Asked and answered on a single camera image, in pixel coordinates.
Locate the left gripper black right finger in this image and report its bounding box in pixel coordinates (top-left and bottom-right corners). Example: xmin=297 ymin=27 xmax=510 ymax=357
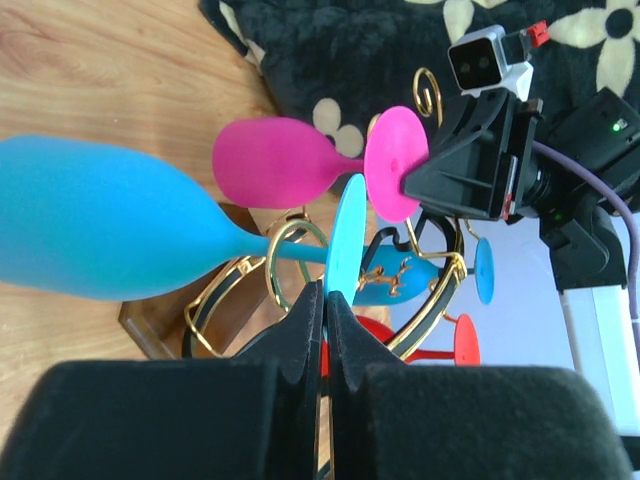
xmin=325 ymin=292 xmax=634 ymax=479

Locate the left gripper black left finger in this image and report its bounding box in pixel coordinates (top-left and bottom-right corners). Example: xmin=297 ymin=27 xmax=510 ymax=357
xmin=1 ymin=282 xmax=324 ymax=479

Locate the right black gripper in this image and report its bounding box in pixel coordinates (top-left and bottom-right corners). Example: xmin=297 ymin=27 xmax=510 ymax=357
xmin=402 ymin=92 xmax=550 ymax=223

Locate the gold wire wine glass rack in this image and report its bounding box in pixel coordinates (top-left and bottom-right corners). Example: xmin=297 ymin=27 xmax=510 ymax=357
xmin=117 ymin=67 xmax=471 ymax=480

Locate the magenta wine glass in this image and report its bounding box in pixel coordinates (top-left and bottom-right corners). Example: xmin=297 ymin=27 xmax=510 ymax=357
xmin=212 ymin=106 xmax=429 ymax=223

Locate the cyan wine glass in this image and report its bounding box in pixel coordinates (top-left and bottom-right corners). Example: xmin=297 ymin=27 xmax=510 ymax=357
xmin=353 ymin=238 xmax=495 ymax=306
xmin=0 ymin=133 xmax=369 ymax=302

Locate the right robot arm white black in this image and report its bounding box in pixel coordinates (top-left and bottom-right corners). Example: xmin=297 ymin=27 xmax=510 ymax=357
xmin=401 ymin=88 xmax=639 ymax=435

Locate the red wine glass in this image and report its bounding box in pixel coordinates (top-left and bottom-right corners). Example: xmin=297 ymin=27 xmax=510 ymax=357
xmin=319 ymin=313 xmax=482 ymax=379

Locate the black floral plush pillow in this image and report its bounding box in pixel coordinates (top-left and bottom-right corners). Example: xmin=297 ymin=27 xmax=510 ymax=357
xmin=199 ymin=0 xmax=640 ymax=161

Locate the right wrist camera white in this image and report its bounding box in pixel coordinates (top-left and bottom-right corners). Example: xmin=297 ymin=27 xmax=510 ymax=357
xmin=447 ymin=25 xmax=534 ymax=101

